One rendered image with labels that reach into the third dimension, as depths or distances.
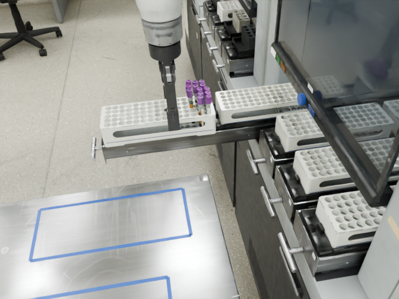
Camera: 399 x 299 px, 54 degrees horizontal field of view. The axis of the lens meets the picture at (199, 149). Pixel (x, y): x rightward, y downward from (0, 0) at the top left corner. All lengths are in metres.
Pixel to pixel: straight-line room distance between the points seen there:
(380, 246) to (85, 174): 1.75
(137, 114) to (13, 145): 1.67
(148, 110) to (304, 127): 0.42
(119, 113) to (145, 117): 0.07
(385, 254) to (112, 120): 0.69
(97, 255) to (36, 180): 1.51
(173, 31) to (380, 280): 0.66
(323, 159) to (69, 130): 1.92
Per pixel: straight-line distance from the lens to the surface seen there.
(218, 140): 1.15
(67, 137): 2.56
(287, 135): 1.04
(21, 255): 0.93
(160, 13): 0.86
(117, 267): 0.84
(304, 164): 0.96
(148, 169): 2.20
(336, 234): 0.85
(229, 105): 1.13
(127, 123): 1.02
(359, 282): 0.95
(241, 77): 1.51
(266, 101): 1.15
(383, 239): 0.80
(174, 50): 0.91
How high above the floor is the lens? 1.52
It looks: 41 degrees down
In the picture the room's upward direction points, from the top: 3 degrees counter-clockwise
